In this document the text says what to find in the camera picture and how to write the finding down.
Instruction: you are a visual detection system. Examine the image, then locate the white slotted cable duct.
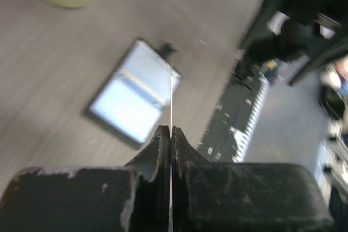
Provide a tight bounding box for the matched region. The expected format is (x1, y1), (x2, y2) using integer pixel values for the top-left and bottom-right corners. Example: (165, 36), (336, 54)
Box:
(230, 74), (270, 163)

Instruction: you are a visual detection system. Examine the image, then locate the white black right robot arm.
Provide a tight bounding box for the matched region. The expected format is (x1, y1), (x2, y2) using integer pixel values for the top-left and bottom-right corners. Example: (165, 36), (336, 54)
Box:
(172, 0), (347, 231)

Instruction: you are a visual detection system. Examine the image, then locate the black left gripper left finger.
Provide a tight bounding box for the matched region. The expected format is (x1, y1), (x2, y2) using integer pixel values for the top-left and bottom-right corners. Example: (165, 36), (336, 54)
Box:
(1, 126), (171, 231)

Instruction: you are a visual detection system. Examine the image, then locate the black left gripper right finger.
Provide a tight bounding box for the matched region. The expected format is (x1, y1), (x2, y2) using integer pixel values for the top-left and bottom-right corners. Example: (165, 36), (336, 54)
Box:
(171, 127), (334, 231)

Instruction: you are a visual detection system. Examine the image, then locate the gold credit card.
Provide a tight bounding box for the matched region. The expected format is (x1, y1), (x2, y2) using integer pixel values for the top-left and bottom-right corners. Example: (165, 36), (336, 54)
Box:
(169, 62), (174, 232)

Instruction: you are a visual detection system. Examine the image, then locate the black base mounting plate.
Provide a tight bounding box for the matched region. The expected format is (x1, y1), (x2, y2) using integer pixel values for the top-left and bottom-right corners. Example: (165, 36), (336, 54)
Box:
(197, 52), (263, 162)

